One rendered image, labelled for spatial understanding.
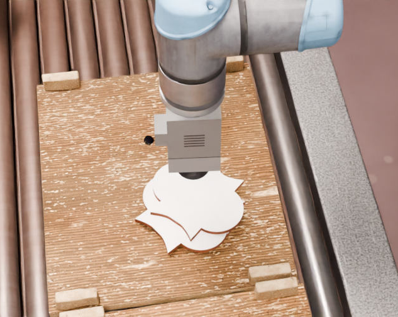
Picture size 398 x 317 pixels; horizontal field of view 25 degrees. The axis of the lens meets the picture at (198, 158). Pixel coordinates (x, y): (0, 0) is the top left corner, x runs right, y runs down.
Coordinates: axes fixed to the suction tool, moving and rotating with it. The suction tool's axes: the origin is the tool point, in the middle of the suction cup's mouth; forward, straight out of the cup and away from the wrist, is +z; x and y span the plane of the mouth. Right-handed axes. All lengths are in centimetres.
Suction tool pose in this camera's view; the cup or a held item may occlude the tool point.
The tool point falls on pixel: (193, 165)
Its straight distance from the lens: 117.2
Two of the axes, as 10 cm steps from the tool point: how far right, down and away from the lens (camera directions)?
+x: 10.0, -0.4, 0.3
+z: 0.0, 5.7, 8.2
